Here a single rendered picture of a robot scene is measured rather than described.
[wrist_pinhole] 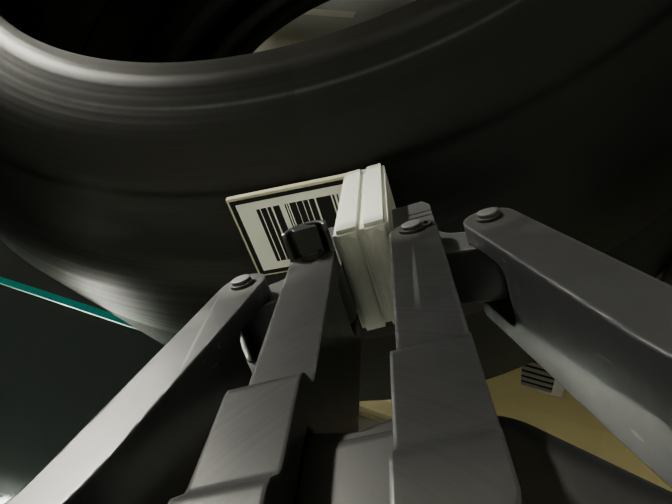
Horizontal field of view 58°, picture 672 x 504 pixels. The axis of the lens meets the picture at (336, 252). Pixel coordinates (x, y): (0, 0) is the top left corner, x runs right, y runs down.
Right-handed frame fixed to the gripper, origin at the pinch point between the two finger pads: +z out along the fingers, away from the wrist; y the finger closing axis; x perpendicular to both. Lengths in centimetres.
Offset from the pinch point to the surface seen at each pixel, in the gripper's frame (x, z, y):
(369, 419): -44, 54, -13
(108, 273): -0.9, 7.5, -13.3
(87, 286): -1.7, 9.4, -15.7
